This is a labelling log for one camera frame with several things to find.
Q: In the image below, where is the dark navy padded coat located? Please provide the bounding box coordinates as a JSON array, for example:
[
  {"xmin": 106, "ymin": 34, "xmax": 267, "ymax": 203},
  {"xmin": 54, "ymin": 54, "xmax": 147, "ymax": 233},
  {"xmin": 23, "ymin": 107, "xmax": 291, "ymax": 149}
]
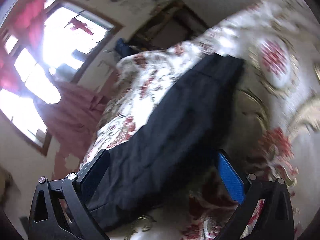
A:
[{"xmin": 86, "ymin": 54, "xmax": 244, "ymax": 231}]

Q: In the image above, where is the floral white red bedspread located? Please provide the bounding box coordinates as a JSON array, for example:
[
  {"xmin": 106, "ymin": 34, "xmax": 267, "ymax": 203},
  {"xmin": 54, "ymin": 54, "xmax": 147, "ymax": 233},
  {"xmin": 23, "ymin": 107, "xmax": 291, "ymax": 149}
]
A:
[{"xmin": 84, "ymin": 0, "xmax": 319, "ymax": 239}]

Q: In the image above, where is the pink window curtain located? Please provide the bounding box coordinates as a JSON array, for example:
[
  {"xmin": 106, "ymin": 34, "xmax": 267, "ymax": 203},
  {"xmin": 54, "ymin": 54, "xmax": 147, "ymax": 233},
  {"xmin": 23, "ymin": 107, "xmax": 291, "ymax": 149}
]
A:
[{"xmin": 0, "ymin": 0, "xmax": 107, "ymax": 153}]

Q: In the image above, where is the blue backpack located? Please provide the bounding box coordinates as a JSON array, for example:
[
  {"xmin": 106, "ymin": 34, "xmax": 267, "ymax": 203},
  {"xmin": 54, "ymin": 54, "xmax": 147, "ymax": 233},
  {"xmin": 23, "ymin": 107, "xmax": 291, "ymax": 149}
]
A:
[{"xmin": 114, "ymin": 38, "xmax": 137, "ymax": 58}]

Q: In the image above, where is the brown framed window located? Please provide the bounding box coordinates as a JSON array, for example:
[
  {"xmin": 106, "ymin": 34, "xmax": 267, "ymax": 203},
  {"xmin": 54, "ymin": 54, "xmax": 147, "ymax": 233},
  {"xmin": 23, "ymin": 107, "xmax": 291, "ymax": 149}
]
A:
[{"xmin": 1, "ymin": 0, "xmax": 121, "ymax": 158}]

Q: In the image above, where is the red hanging window decoration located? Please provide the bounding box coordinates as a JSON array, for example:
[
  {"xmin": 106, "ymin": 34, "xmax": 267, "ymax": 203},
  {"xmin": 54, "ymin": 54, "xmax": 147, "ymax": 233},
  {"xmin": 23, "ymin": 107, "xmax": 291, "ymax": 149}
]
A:
[{"xmin": 66, "ymin": 17, "xmax": 94, "ymax": 35}]

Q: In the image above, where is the wooden side shelf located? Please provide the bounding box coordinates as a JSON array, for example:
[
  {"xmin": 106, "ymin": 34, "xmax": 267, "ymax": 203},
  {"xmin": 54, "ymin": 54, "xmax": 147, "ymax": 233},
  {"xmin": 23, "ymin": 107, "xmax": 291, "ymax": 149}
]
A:
[{"xmin": 128, "ymin": 0, "xmax": 209, "ymax": 51}]

